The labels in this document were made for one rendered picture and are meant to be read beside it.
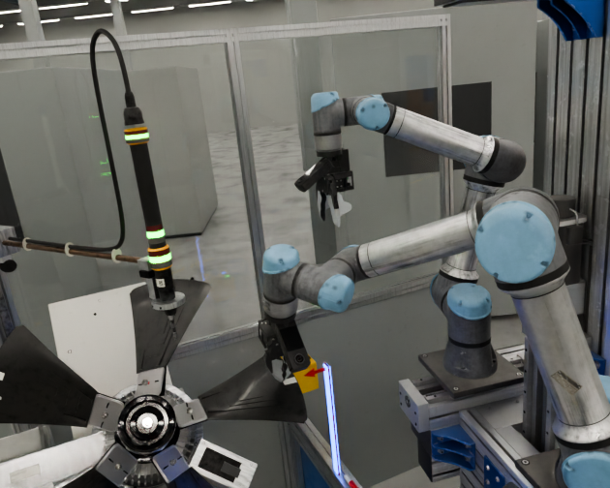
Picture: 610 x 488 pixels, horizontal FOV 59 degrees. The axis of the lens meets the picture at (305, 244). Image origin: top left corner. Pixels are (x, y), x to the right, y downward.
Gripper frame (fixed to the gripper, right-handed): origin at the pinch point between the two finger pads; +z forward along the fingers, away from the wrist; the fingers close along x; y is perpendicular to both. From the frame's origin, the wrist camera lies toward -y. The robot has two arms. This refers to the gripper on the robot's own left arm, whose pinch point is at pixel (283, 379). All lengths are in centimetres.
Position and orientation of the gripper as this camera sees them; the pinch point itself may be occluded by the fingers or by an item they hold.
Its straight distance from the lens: 131.5
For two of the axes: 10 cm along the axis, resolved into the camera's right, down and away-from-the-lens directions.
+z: -0.3, 8.4, 5.4
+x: -9.1, 2.0, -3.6
